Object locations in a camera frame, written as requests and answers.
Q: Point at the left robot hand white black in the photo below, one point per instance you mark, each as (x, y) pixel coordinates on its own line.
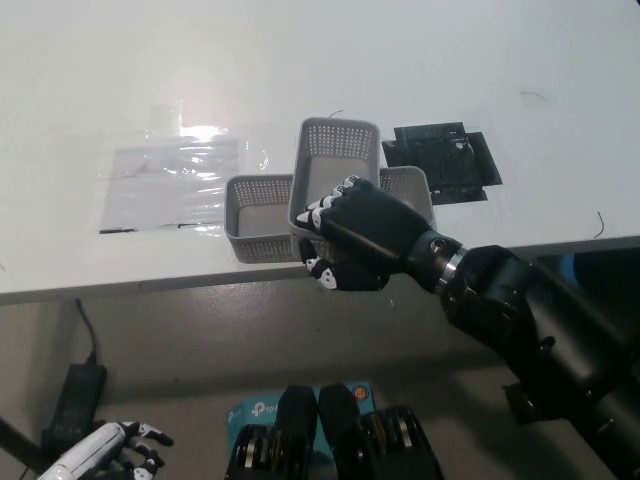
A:
(90, 447)

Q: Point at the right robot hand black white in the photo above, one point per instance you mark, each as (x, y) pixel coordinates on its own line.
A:
(375, 225)

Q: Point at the grey perforated plastic basket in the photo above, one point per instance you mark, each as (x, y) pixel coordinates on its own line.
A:
(255, 220)
(330, 150)

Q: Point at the teal cardboard router box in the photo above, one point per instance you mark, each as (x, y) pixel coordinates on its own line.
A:
(255, 412)

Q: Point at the black left robot body block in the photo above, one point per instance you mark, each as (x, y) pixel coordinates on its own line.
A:
(295, 430)

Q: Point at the black power adapter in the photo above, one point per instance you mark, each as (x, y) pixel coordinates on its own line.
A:
(75, 400)

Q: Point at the black metal table leg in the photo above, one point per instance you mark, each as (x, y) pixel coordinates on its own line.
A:
(20, 442)

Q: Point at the black mat patch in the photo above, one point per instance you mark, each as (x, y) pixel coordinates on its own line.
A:
(440, 160)

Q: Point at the blue object under table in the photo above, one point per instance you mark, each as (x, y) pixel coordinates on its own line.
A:
(567, 270)

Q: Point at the clear plastic sheet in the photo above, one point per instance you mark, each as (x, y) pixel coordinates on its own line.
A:
(162, 187)

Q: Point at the black tape strip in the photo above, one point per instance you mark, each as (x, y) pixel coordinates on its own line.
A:
(117, 231)

